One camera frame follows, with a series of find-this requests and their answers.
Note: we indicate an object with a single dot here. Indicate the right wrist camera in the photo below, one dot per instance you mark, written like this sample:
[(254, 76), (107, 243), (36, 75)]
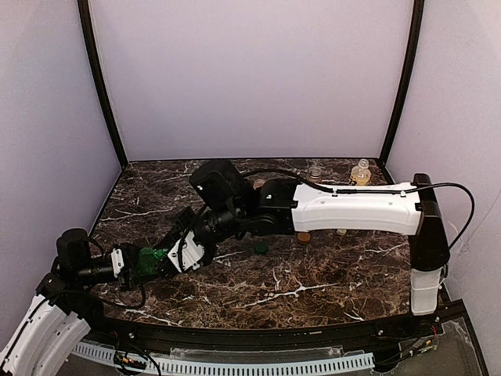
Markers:
[(188, 256)]

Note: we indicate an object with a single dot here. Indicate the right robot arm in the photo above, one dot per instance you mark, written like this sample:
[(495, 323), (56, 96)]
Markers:
[(289, 204)]

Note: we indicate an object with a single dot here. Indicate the black front rail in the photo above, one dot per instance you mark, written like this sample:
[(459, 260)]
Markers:
[(372, 335)]

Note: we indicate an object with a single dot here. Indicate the yellow tea bottle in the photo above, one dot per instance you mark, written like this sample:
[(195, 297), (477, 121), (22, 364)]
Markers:
[(360, 174)]

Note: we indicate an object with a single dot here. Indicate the black frame post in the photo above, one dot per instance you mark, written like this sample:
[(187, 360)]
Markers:
[(404, 81), (99, 81)]

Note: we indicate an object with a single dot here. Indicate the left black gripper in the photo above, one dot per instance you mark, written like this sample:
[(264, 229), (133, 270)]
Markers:
[(127, 268)]

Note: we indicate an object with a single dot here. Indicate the dark green bottle cap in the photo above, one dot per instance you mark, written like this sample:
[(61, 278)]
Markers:
[(261, 248)]

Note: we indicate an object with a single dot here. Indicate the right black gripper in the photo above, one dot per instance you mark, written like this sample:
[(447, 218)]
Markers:
[(182, 229)]

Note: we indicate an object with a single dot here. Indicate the brown coffee bottle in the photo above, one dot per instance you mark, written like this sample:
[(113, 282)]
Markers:
[(314, 174)]

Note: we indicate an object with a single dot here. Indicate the left black frame post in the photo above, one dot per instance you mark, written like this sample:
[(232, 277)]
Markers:
[(99, 81)]

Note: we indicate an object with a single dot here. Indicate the right black frame post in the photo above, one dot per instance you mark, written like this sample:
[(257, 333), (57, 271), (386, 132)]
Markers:
[(404, 81)]

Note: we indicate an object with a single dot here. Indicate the gold bottle cap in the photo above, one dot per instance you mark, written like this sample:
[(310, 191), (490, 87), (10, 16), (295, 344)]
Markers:
[(304, 237)]

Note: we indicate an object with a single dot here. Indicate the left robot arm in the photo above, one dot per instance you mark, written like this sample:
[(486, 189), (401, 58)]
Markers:
[(63, 311)]

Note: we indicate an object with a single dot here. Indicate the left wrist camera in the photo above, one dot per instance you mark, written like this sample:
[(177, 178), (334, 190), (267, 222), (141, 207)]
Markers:
[(117, 261)]

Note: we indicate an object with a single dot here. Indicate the orange juice bottle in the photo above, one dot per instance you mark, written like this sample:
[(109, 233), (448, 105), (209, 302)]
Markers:
[(258, 183)]

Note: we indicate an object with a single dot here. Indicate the white cable tray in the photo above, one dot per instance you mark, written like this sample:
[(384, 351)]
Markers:
[(321, 361)]

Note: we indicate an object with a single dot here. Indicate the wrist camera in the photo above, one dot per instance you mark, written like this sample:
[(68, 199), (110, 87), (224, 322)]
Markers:
[(188, 256), (117, 261)]

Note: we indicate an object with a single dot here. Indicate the green plastic bottle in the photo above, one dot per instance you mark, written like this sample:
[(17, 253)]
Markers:
[(148, 261)]

